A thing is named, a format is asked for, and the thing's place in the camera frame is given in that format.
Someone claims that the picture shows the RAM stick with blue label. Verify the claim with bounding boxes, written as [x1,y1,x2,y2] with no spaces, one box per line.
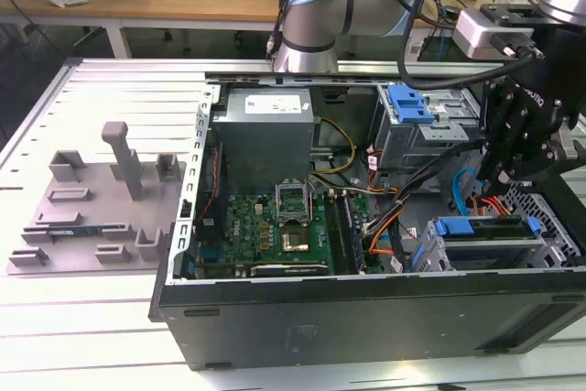
[45,225,101,236]

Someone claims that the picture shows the thin black arm cables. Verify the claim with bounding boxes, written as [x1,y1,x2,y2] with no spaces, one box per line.
[265,0,306,60]

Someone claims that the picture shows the blue data wire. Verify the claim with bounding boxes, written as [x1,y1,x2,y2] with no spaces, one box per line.
[450,168,482,218]

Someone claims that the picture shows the black open PC case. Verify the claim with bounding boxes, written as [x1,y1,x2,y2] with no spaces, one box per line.
[148,60,586,372]

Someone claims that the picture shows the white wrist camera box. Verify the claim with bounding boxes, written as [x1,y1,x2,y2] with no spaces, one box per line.
[455,8,535,61]

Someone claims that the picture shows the yellow and black wires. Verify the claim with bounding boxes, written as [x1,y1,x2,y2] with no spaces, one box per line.
[310,116,359,178]

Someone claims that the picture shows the silver disk bay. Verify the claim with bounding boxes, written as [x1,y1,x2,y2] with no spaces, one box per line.
[425,214,576,273]

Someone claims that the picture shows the orange power wire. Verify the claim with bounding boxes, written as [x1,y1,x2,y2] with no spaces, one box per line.
[365,193,513,258]

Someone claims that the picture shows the black cable bundle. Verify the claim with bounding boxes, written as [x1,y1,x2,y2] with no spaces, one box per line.
[361,141,484,239]

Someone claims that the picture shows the thick black camera cable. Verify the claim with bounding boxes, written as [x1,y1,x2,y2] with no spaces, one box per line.
[396,0,537,90]

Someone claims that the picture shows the black graphics card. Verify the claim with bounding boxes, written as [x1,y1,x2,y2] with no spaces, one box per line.
[249,262,331,278]

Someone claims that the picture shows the metal socket cover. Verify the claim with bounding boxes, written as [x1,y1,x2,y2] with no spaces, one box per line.
[273,179,316,227]

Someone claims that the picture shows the grey power supply unit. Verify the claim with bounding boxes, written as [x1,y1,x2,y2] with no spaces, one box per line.
[211,87,318,195]

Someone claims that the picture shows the blue plastic cage latch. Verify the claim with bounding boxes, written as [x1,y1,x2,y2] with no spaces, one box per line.
[386,82,435,125]

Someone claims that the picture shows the hard disk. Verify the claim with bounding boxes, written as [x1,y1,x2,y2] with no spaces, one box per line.
[434,215,540,244]

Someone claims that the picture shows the CPU socket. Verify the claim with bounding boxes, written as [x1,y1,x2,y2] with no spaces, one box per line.
[279,224,315,255]

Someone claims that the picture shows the grey parts rack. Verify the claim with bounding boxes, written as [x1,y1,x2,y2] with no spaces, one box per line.
[6,120,190,276]

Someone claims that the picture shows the wooden desk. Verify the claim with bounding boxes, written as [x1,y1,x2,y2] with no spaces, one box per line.
[0,0,541,38]

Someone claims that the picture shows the silver optical drive cage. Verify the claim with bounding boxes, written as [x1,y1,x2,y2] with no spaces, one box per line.
[371,83,486,172]

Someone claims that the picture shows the green motherboard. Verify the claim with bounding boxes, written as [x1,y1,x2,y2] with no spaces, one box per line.
[194,189,381,280]

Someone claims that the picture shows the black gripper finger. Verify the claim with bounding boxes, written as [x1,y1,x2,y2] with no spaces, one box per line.
[478,78,517,181]
[485,109,570,195]

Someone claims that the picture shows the dark RAM stick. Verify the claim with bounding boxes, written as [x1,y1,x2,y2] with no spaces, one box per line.
[342,191,370,273]
[323,191,357,275]

